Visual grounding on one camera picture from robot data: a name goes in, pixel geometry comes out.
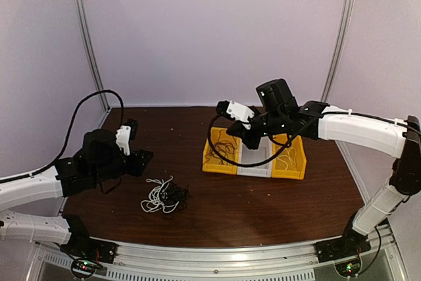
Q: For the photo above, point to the left aluminium corner post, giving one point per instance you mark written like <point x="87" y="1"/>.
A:
<point x="88" y="46"/>

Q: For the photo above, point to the yellow bin right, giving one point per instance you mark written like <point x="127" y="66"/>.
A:
<point x="291" y="163"/>

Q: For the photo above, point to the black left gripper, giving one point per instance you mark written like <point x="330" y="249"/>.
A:
<point x="137" y="167"/>

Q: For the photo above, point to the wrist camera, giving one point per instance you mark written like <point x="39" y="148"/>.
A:
<point x="125" y="134"/>
<point x="234" y="111"/>

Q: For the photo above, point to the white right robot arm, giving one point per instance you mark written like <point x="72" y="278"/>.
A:
<point x="317" y="120"/>

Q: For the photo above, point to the white plastic bin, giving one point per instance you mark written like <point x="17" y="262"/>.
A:
<point x="248" y="156"/>

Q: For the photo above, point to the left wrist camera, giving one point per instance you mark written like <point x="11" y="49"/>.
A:
<point x="125" y="134"/>

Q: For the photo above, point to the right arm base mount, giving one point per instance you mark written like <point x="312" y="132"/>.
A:
<point x="344" y="252"/>

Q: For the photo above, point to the right aluminium corner post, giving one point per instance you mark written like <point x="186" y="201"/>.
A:
<point x="344" y="22"/>

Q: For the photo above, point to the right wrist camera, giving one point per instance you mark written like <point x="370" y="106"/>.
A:
<point x="234" y="111"/>

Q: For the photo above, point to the aluminium front rail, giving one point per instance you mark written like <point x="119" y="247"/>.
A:
<point x="291" y="261"/>

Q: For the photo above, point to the aluminium corner post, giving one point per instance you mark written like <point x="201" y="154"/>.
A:
<point x="88" y="46"/>
<point x="344" y="22"/>

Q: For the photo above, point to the yellow bin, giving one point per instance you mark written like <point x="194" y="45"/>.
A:
<point x="291" y="163"/>
<point x="227" y="146"/>

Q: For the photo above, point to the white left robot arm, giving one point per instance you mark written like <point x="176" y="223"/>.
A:
<point x="104" y="156"/>

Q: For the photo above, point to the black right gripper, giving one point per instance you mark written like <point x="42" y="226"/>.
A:
<point x="238" y="129"/>

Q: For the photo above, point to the yellow bin left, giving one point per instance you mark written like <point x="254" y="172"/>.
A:
<point x="227" y="146"/>

